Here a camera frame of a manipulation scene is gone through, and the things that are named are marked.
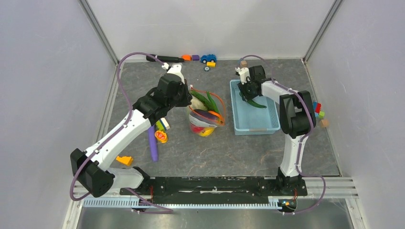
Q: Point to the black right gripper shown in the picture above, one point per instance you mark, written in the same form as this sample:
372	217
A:
241	88

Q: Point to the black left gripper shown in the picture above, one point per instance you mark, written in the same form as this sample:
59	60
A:
186	102

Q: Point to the green chili pepper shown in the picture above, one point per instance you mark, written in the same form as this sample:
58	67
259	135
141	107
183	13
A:
213	106
255	104

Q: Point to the green white cabbage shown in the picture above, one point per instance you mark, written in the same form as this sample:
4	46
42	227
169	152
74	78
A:
197	104

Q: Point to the light blue plastic basket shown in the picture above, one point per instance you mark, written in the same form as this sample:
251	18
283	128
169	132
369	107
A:
250	120

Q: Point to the purple eggplant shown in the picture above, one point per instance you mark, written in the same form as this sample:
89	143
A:
203	116

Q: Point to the clear zip top bag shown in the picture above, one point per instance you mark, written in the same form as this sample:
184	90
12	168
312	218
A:
221	107

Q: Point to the yellow bell pepper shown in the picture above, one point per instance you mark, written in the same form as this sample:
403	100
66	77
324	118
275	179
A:
206	131

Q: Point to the green cucumber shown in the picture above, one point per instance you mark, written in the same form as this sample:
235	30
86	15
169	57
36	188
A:
201	98

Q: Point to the orange fruit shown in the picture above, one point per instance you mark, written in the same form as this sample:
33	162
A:
217	116

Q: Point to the red apple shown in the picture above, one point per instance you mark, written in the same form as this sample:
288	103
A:
197	129

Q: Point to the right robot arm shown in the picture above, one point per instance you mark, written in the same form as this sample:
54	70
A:
296	116

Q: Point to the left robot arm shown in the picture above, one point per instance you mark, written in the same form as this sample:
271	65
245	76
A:
90	167

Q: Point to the teal and tan blocks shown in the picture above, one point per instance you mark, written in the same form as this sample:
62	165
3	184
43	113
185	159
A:
243	64

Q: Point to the green blue white block stack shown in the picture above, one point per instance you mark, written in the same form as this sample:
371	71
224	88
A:
162	125

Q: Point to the black microphone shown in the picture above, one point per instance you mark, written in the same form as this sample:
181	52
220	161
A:
170	59

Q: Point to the orange toy piece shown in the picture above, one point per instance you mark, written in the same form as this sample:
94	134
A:
186	57

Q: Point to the purple toy block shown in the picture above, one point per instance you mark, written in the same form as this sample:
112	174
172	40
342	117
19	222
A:
195	57

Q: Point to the purple toy stick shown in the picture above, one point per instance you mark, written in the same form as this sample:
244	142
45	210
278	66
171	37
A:
153	144

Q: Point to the yellow red toy disc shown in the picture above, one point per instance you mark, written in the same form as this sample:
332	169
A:
161	136

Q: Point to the blue toy car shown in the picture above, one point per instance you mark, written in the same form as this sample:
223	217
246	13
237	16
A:
208	58

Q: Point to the colourful block stack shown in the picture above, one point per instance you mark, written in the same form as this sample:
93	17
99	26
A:
317	109

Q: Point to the tan wooden cube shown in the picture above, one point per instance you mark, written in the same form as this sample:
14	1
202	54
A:
324	123

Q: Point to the yellow cheese wedge toy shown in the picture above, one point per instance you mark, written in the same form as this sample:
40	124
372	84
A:
125	160

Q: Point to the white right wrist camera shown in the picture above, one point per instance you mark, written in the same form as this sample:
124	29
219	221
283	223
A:
243	73

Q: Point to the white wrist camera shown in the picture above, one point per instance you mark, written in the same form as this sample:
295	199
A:
175	69
243	73

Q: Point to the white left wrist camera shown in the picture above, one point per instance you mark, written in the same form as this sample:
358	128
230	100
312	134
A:
175	69

